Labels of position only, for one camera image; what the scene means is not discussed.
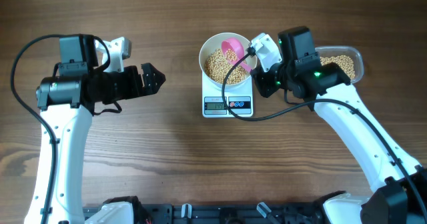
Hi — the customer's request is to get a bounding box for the pink plastic measuring scoop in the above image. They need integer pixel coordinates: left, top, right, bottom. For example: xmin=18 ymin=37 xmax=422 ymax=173
xmin=221 ymin=33 xmax=250 ymax=65

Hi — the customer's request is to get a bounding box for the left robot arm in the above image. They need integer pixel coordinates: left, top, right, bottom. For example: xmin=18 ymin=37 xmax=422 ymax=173
xmin=24 ymin=34 xmax=166 ymax=223

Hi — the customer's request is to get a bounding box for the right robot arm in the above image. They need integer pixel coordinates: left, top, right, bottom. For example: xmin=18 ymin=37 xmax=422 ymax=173
xmin=249 ymin=27 xmax=426 ymax=223

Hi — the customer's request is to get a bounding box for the white digital kitchen scale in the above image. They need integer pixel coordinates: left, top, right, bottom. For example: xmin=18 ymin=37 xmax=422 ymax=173
xmin=202 ymin=73 xmax=254 ymax=118

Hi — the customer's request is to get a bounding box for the white bowl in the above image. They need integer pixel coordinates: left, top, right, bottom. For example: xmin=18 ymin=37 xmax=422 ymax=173
xmin=199 ymin=32 xmax=258 ymax=79

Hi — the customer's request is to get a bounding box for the soybeans pile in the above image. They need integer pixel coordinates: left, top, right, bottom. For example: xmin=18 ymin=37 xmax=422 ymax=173
xmin=205 ymin=49 xmax=248 ymax=85

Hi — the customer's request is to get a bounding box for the clear plastic container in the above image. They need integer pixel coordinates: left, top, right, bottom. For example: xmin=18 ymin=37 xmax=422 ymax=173
xmin=316 ymin=46 xmax=364 ymax=83

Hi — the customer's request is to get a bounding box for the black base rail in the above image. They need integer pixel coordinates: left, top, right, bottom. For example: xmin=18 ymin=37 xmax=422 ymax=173
xmin=83 ymin=202 xmax=334 ymax=224

